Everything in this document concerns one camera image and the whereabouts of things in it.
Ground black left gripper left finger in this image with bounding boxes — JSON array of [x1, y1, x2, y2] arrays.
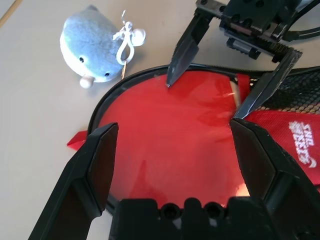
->
[[27, 122, 120, 240]]

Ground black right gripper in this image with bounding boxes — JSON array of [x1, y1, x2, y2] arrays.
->
[[165, 0, 309, 120]]

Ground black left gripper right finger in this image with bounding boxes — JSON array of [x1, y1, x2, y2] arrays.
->
[[229, 117, 320, 240]]

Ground red black paddle case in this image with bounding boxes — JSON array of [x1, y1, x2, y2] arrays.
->
[[66, 63, 320, 218]]

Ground red ping-pong paddle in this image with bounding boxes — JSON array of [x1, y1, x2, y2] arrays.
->
[[97, 71, 242, 208]]

